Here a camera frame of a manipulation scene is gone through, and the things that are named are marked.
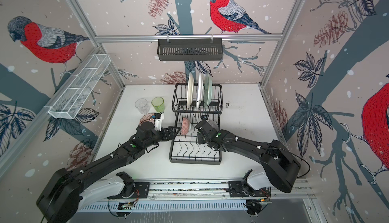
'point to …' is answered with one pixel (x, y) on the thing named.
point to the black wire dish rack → (185, 149)
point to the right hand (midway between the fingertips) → (200, 135)
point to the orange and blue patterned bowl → (147, 117)
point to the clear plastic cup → (142, 104)
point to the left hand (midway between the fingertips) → (175, 129)
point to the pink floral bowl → (185, 127)
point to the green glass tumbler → (158, 103)
